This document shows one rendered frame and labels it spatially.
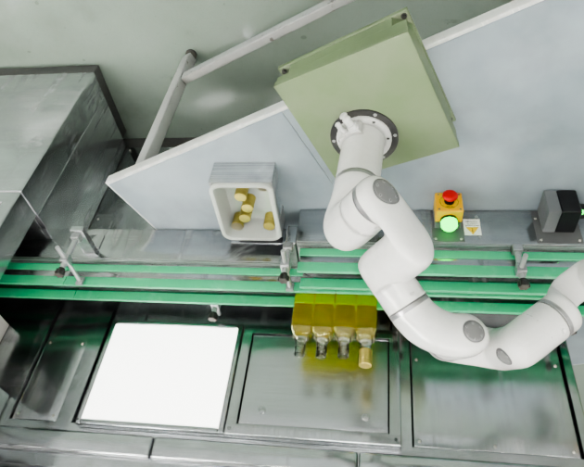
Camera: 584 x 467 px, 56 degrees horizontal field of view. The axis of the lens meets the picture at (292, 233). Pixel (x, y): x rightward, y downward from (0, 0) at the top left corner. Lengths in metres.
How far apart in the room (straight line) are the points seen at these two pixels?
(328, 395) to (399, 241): 0.70
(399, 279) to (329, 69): 0.46
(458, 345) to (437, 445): 0.58
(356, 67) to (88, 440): 1.20
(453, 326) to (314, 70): 0.59
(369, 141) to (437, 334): 0.44
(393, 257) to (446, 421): 0.70
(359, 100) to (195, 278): 0.74
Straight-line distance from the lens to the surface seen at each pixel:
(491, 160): 1.48
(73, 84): 2.28
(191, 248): 1.69
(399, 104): 1.22
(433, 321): 1.03
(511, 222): 1.58
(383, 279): 1.03
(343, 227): 1.04
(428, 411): 1.60
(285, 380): 1.60
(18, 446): 1.79
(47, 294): 1.90
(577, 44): 1.33
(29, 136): 2.09
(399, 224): 0.99
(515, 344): 1.10
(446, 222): 1.48
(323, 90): 1.22
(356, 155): 1.17
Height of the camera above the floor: 1.84
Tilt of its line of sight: 40 degrees down
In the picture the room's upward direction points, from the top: 172 degrees counter-clockwise
